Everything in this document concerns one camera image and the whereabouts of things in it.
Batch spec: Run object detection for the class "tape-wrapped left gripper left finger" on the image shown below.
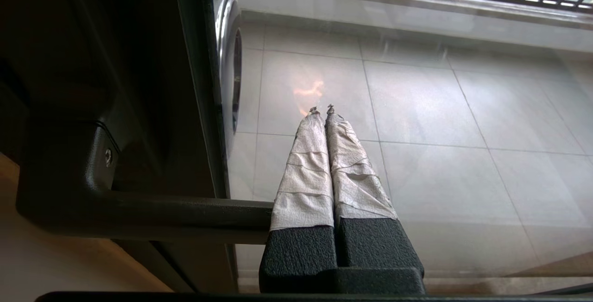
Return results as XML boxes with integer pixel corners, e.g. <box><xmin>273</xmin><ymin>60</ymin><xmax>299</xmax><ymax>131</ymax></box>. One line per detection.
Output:
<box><xmin>263</xmin><ymin>107</ymin><xmax>338</xmax><ymax>272</ymax></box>

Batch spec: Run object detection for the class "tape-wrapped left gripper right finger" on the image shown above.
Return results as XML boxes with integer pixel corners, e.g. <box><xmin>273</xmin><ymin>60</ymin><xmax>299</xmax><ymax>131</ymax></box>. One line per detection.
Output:
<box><xmin>325</xmin><ymin>104</ymin><xmax>425</xmax><ymax>272</ymax></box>

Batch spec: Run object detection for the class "dark-framed sliding glass door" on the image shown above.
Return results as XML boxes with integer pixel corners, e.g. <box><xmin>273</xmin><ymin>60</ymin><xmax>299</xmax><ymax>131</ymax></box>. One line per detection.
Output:
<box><xmin>0</xmin><ymin>0</ymin><xmax>593</xmax><ymax>294</ymax></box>

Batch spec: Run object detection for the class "black door handle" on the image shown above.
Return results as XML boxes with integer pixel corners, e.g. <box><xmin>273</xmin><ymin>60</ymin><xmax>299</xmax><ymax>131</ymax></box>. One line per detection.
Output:
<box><xmin>16</xmin><ymin>120</ymin><xmax>275</xmax><ymax>245</ymax></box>

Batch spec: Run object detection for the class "white front-load washing machine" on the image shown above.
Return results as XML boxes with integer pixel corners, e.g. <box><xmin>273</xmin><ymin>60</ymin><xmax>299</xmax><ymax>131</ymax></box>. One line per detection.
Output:
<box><xmin>209</xmin><ymin>0</ymin><xmax>243</xmax><ymax>157</ymax></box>

